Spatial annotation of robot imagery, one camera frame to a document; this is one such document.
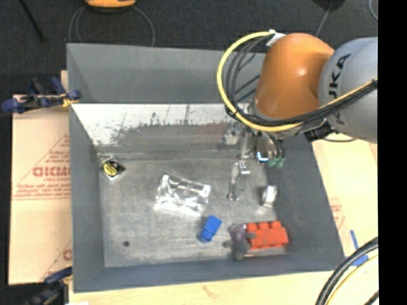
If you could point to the red toy block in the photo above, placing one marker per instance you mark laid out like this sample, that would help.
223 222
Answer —
269 236

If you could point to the clear plastic packet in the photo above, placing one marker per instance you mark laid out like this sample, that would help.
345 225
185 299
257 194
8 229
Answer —
182 196

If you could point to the shiny silver metal clip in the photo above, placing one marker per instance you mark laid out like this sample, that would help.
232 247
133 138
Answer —
269 195

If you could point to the black cylinder on white bracket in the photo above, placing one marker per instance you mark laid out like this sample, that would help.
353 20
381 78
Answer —
318 132

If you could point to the grey metal bin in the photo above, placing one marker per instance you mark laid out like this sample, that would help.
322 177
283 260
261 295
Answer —
178 240

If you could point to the blue toy block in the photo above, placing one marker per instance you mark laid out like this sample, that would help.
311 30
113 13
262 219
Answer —
210 228

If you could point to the brown cardboard board red print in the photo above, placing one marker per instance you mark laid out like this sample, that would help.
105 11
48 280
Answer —
38 221

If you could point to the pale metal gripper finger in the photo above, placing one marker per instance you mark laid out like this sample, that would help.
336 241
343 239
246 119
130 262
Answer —
234 183

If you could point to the grey and purple toy figure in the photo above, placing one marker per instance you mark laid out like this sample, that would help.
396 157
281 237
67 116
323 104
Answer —
239 245

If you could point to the yellow and black tape measure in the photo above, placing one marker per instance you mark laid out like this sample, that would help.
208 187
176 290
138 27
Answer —
112 168

